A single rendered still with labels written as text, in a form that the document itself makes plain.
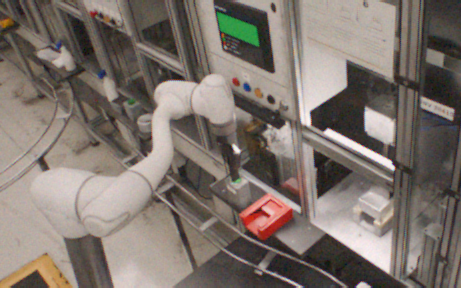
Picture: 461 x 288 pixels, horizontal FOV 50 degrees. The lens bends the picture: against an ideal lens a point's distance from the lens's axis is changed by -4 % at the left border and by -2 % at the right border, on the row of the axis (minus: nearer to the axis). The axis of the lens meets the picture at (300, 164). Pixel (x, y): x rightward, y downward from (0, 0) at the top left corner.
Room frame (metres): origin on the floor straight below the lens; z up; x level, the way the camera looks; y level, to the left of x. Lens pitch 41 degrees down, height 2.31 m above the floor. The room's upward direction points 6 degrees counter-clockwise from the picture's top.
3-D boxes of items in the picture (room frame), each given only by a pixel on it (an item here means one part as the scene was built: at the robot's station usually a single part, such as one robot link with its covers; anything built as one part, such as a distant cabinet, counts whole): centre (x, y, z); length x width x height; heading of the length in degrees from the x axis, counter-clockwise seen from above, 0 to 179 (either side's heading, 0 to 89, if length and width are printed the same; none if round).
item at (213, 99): (1.44, 0.27, 1.41); 0.13 x 0.11 x 0.16; 66
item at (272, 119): (1.45, 0.16, 1.37); 0.36 x 0.04 x 0.04; 41
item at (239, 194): (1.44, 0.25, 0.97); 0.08 x 0.08 x 0.12; 41
